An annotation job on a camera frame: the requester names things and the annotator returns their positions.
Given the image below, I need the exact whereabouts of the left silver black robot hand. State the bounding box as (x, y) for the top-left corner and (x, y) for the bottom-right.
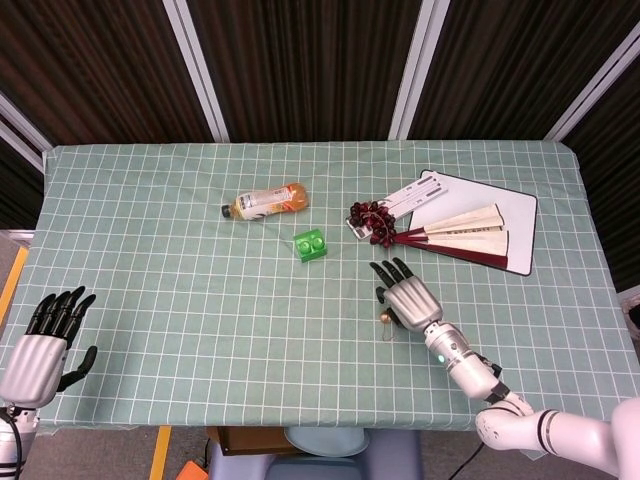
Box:
(0, 285), (99, 409)

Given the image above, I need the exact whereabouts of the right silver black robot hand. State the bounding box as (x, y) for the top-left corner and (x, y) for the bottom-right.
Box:
(369, 257), (445, 332)

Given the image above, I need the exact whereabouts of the small gold bell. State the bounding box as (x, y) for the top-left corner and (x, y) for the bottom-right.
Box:
(378, 309), (399, 344)

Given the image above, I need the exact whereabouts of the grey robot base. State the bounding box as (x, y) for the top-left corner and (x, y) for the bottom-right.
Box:
(207, 428), (424, 480)

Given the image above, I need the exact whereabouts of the folding fan with red ribs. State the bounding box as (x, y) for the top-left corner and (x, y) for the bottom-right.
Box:
(394, 203), (510, 270)

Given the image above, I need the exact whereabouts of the dark red grape bunch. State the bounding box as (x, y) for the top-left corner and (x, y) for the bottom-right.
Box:
(347, 200), (399, 247)

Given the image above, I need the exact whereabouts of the white plastic ruler strip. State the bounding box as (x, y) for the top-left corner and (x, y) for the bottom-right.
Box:
(345, 170), (449, 241)

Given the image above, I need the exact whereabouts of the green toy building block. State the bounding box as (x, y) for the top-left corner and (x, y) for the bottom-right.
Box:
(292, 227), (328, 263)

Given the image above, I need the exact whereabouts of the white board with black rim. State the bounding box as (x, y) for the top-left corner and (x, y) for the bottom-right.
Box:
(408, 169), (539, 277)

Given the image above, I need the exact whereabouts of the light blue round basin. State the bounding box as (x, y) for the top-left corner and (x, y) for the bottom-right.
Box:
(284, 426), (371, 458)

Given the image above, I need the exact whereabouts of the orange juice plastic bottle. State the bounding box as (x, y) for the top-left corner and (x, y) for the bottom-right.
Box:
(221, 182), (310, 221)

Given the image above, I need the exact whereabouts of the green checkered tablecloth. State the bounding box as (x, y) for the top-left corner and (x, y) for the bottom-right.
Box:
(0, 139), (640, 457)

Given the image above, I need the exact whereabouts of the orange object on floor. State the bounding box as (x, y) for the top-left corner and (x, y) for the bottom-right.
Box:
(175, 459), (210, 480)

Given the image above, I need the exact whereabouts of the brown cardboard box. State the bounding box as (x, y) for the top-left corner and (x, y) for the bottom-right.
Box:
(207, 426), (301, 456)

